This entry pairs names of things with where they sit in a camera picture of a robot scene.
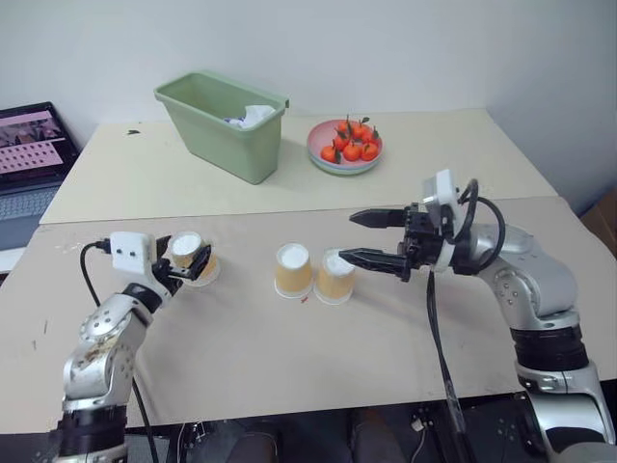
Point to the pink plate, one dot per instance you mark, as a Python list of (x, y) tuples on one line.
[(320, 137)]

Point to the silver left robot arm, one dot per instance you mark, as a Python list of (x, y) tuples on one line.
[(103, 333)]

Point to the small dark scrap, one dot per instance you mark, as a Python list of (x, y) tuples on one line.
[(133, 130)]

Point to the small orange with leaf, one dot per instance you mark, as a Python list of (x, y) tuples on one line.
[(359, 131), (369, 150), (329, 154), (341, 143), (375, 135), (352, 152), (344, 128)]

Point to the brown cardboard box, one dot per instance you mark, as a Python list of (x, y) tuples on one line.
[(602, 217)]

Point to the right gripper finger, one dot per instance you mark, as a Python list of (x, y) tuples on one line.
[(381, 262), (381, 218)]

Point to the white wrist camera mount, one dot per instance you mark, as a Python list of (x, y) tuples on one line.
[(131, 255), (446, 193)]

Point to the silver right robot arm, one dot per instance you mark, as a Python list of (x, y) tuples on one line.
[(540, 280)]

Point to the pale green plate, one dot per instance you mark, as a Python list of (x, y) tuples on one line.
[(347, 169)]

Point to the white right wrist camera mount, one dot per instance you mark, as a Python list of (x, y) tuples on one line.
[(446, 193)]

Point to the green plastic bin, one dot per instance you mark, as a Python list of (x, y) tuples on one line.
[(226, 140)]

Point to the white crumpled paper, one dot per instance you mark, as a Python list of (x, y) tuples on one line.
[(258, 116)]

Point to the grey laptop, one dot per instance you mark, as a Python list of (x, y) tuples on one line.
[(26, 159)]

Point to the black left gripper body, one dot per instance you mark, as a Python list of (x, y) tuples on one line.
[(169, 282)]

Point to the yellow paper cup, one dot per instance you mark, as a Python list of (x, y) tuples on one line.
[(332, 284), (185, 246), (292, 272)]

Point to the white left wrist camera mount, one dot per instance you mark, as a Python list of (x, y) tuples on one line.
[(131, 255)]

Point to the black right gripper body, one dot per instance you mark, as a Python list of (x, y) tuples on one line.
[(421, 236)]

